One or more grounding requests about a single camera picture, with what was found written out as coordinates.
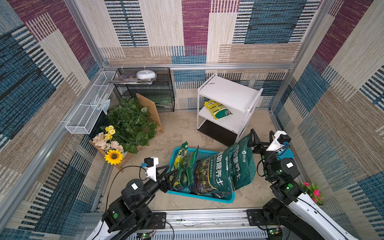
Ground white round device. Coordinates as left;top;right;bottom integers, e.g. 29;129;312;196
136;70;156;80

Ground yellow green fertilizer bag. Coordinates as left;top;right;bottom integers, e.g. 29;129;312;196
172;141;189;182

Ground green leafy plant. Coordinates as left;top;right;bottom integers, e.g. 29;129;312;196
107;98;158;154

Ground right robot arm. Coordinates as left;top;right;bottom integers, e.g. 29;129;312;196
248;130;355;240

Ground yellow sunflower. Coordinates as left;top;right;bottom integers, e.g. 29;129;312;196
104;150;124;166

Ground white metal shelf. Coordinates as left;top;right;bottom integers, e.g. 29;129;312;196
197;74;264;147

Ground black mesh rack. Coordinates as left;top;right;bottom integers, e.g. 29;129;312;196
114;68;175;112

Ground colourful green blue soil bag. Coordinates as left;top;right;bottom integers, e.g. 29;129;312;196
179;147;199;191

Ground wooden plant stand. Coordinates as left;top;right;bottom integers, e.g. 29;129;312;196
90;94;164;170

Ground pink flower pot plant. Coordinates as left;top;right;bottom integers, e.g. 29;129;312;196
300;182;323;206

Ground magazines on rack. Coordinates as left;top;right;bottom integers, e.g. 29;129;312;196
108;75;157;85

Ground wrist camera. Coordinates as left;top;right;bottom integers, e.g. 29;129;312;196
142;157;159;182
267;131;292;153

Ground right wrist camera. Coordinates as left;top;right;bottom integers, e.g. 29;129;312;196
267;131;292;153

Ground pink and yellow flower bouquet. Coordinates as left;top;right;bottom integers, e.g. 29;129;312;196
92;125;124;153

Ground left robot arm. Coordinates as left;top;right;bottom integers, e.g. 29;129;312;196
87;165;179;240

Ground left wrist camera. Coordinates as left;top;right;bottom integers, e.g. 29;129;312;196
142;157;159;182

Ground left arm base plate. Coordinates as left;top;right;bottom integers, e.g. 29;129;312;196
149;212;167;230

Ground teal round canister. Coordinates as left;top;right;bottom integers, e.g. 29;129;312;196
276;148;294;161

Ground teal plastic basket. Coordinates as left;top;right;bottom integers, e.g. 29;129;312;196
166;147;236;204

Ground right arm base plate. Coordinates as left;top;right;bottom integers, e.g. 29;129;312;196
246;209;269;227

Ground white wire wall basket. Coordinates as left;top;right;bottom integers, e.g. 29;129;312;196
66;71;116;135

